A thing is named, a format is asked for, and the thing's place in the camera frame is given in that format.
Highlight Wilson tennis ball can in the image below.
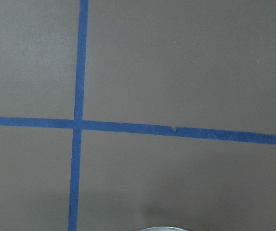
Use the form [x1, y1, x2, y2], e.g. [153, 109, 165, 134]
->
[139, 226, 187, 231]

